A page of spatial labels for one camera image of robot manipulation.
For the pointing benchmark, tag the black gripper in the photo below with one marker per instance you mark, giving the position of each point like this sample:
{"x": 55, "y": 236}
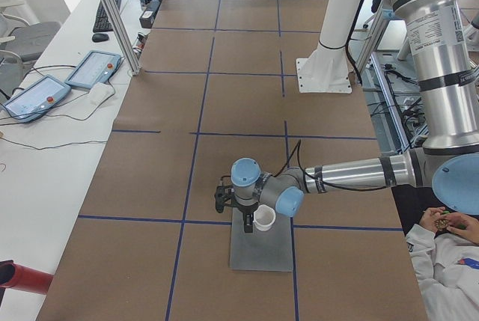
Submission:
{"x": 245, "y": 210}

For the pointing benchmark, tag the white ceramic cup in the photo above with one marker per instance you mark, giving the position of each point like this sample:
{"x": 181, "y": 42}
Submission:
{"x": 264, "y": 217}

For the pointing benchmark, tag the silver closed laptop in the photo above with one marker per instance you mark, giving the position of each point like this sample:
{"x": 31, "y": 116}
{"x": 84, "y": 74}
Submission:
{"x": 261, "y": 250}

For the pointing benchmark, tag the person's left hand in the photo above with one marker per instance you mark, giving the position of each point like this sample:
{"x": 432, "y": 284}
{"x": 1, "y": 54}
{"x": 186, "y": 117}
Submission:
{"x": 429, "y": 218}

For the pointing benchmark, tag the person's right hand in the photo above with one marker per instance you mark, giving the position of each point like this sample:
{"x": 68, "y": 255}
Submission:
{"x": 463, "y": 225}

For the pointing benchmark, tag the white cloth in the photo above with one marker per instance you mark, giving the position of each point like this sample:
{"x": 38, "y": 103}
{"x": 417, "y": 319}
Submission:
{"x": 99, "y": 93}

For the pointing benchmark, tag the person in white shirt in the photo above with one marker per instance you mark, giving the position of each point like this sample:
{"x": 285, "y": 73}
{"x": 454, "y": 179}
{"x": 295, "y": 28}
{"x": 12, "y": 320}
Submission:
{"x": 446, "y": 268}

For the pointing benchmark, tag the far blue teach pendant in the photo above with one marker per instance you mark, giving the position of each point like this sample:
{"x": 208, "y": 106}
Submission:
{"x": 95, "y": 67}

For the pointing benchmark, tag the blue teach pendant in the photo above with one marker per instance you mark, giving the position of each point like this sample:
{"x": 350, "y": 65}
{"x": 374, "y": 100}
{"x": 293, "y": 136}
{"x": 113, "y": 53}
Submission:
{"x": 95, "y": 67}
{"x": 36, "y": 100}

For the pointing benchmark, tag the black computer box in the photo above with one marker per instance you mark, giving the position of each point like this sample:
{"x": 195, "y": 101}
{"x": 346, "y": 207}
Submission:
{"x": 149, "y": 14}

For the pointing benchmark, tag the black computer mouse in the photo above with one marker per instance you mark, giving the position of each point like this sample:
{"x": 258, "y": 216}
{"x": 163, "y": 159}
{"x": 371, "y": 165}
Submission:
{"x": 99, "y": 37}

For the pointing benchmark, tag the near blue teach pendant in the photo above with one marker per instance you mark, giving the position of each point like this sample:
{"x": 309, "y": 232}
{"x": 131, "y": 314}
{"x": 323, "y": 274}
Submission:
{"x": 36, "y": 100}

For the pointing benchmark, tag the red bottle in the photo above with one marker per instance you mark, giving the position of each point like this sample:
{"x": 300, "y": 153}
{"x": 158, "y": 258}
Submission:
{"x": 18, "y": 277}

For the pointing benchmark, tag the black keyboard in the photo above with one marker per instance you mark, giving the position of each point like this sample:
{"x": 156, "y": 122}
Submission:
{"x": 101, "y": 22}

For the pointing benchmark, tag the grey office chair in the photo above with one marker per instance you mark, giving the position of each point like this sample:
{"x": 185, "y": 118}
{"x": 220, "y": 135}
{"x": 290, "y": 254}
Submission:
{"x": 25, "y": 43}

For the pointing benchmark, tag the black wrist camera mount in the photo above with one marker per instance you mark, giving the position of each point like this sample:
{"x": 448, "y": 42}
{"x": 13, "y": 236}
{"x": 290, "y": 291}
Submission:
{"x": 223, "y": 197}

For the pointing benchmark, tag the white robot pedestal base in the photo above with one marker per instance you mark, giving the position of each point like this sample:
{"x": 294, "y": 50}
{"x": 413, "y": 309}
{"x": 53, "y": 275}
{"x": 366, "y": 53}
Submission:
{"x": 326, "y": 69}

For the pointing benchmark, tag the aluminium frame post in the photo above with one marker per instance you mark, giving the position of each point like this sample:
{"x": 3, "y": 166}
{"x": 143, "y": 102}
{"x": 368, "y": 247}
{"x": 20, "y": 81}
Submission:
{"x": 121, "y": 35}

